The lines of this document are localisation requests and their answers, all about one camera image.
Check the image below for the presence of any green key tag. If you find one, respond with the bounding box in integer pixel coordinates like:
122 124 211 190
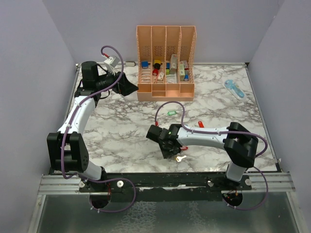
167 111 177 116

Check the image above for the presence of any green white box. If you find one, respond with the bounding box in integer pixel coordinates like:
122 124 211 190
169 54 178 74

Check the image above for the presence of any pink pencil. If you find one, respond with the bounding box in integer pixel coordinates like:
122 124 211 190
154 70 164 83

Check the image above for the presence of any blue white blister pack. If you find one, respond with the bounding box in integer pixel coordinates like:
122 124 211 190
224 79 246 100

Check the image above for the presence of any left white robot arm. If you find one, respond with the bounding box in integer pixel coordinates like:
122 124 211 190
47 56 138 192

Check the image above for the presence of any white red box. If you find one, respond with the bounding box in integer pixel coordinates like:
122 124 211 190
179 60 189 81

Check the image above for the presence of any green eraser block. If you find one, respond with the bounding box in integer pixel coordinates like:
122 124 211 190
166 63 170 75

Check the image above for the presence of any blue stamp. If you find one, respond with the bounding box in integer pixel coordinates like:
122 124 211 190
141 61 150 69

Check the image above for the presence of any red key tag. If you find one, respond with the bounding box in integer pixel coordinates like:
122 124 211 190
198 121 204 128

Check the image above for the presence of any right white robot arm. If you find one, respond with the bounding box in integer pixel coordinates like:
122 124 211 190
146 122 258 190

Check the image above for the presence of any white wall plug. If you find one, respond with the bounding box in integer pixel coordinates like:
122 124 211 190
125 61 136 67

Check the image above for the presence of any peach plastic desk organizer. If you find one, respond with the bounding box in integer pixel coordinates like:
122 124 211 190
136 25 197 101

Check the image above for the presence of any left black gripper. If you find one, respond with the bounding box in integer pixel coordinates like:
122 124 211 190
96 66 138 96

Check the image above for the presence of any red black stamp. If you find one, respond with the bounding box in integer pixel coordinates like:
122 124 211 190
153 63 161 76

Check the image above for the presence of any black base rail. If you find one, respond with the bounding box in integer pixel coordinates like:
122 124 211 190
79 172 252 202

